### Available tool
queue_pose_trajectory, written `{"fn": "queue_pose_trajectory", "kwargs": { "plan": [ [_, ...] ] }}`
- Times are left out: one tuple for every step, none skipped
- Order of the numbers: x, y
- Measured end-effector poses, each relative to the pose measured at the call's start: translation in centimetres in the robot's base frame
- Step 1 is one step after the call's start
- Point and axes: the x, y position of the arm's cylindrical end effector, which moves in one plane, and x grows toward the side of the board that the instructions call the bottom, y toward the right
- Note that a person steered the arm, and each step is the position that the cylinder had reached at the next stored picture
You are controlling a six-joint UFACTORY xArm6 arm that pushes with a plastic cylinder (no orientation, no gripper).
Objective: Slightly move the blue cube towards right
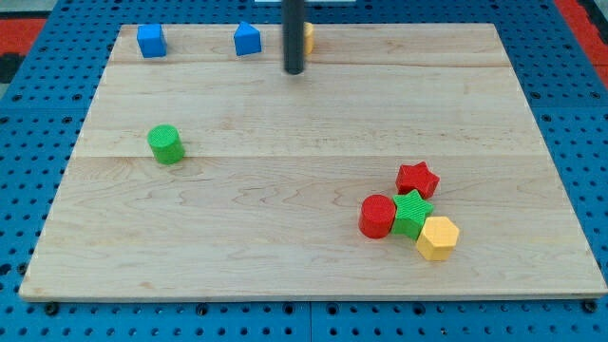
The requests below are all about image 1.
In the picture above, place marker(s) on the blue cube block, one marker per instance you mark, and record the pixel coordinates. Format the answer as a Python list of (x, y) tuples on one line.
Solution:
[(151, 40)]

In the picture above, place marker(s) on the red cylinder block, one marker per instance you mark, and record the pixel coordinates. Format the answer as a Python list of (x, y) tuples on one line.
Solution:
[(376, 216)]

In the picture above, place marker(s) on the wooden board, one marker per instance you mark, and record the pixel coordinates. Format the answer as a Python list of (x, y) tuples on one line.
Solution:
[(264, 205)]

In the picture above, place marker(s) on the red star block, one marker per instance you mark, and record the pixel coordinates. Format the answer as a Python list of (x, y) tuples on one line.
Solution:
[(416, 177)]

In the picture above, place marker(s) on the green star block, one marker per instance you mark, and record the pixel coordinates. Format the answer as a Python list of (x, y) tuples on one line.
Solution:
[(411, 213)]

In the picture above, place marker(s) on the green cylinder block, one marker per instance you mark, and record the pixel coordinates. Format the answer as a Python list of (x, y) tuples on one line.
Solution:
[(165, 143)]

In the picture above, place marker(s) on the yellow block behind rod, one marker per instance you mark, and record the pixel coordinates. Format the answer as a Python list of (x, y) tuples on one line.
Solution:
[(308, 38)]

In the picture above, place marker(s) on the blue triangular prism block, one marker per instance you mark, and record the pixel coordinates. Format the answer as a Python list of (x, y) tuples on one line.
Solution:
[(247, 39)]

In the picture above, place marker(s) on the yellow hexagon block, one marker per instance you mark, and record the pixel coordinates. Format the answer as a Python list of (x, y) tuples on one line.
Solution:
[(438, 239)]

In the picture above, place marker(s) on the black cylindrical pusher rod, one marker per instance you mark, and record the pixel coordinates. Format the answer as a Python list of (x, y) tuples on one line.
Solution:
[(293, 16)]

